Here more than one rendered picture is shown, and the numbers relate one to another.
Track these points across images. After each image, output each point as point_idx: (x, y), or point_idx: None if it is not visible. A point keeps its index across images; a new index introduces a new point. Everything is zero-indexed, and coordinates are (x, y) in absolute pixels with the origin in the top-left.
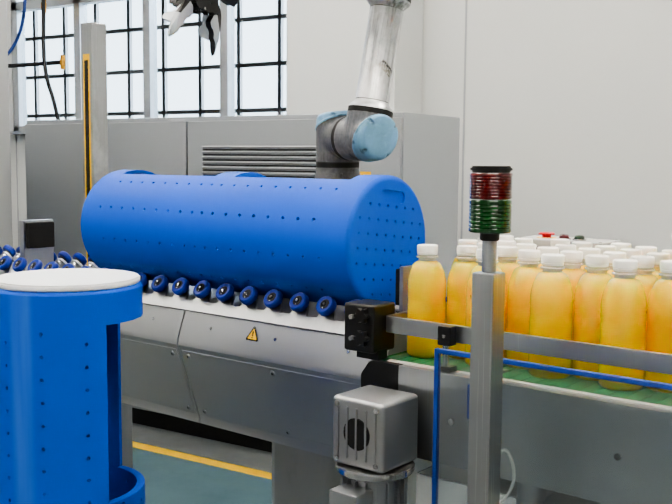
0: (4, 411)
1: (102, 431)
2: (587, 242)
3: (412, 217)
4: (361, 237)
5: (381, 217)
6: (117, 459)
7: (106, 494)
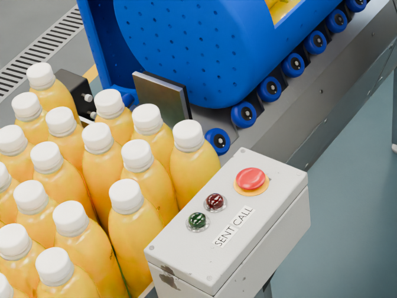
0: None
1: (94, 40)
2: (67, 218)
3: (216, 23)
4: (130, 13)
5: (157, 3)
6: None
7: (107, 80)
